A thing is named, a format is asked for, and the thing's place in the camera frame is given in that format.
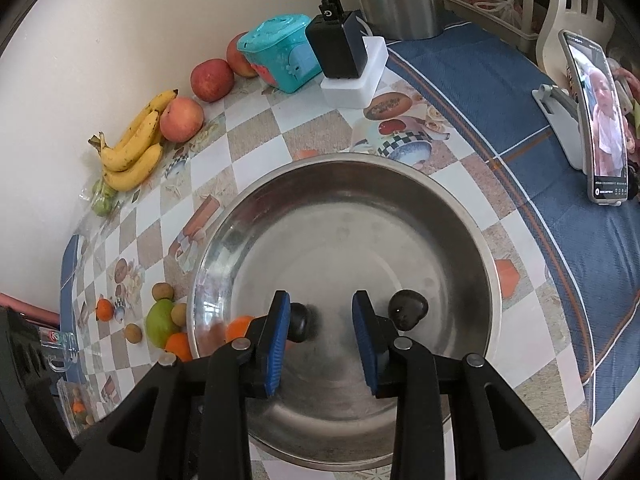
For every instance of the green mango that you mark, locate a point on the green mango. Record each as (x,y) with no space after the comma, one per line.
(159,322)

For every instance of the smartphone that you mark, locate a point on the smartphone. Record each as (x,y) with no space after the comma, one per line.
(602,115)

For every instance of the small orange tangerine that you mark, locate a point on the small orange tangerine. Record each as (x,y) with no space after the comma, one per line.
(104,309)

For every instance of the small brown round fruit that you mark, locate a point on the small brown round fruit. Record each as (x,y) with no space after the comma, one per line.
(134,333)
(162,290)
(179,313)

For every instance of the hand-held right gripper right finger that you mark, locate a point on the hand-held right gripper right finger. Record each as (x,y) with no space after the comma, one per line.
(364,345)

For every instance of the white box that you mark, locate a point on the white box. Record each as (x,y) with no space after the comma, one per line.
(357,91)

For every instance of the dark round fruit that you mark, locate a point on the dark round fruit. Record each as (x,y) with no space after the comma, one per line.
(301,321)
(409,310)

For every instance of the white plastic chair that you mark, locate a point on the white plastic chair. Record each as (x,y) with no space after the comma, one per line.
(565,5)

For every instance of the pink plastic bag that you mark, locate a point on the pink plastic bag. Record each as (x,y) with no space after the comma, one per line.
(492,2)

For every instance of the checkered printed tablecloth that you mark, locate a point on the checkered printed tablecloth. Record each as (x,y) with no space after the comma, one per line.
(310,130)

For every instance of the stainless steel bowl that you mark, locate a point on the stainless steel bowl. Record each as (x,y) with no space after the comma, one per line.
(340,240)

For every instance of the blue tablecloth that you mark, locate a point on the blue tablecloth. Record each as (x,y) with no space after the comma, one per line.
(500,100)

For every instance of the glass mug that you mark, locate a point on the glass mug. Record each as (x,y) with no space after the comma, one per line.
(56,349)

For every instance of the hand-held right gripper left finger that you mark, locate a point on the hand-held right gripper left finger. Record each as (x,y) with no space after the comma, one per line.
(277,345)

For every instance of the clear plastic fruit container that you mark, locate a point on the clear plastic fruit container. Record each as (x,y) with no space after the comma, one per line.
(77,405)

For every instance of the yellow banana bunch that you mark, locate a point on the yellow banana bunch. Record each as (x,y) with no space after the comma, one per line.
(130,155)

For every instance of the plastic bag of green fruit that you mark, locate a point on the plastic bag of green fruit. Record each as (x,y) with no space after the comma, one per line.
(102,199)

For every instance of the black charger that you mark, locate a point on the black charger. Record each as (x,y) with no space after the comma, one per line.
(336,45)

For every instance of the red apple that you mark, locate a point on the red apple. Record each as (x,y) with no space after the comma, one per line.
(181,119)
(240,57)
(212,80)

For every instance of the teal plastic container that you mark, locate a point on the teal plastic container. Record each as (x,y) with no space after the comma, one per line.
(280,52)

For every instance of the large orange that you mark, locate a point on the large orange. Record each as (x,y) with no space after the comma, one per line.
(177,346)
(239,329)

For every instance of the white phone stand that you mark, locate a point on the white phone stand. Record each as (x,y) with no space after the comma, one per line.
(560,120)

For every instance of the dark chair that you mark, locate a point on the dark chair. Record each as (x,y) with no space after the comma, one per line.
(20,370)

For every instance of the white plastic basket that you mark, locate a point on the white plastic basket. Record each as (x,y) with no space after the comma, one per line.
(505,25)

